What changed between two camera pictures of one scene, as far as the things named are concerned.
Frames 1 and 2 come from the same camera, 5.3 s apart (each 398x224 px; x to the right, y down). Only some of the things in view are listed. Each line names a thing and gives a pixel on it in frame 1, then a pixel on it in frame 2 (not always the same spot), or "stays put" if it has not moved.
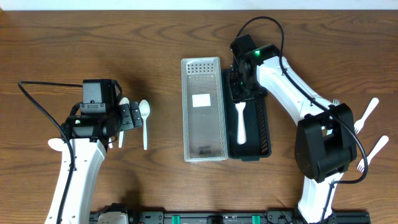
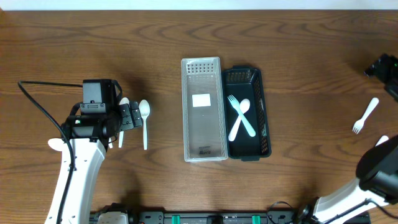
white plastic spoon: [125, 101] stays put
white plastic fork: [335, 101] → [236, 106]
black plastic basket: [257, 127] stays put
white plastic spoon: [110, 144] stays put
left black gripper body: [125, 121] stays put
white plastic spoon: [144, 109] stays put
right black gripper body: [245, 90] → [387, 68]
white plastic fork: [359, 123] stays put
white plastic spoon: [241, 132] → [244, 106]
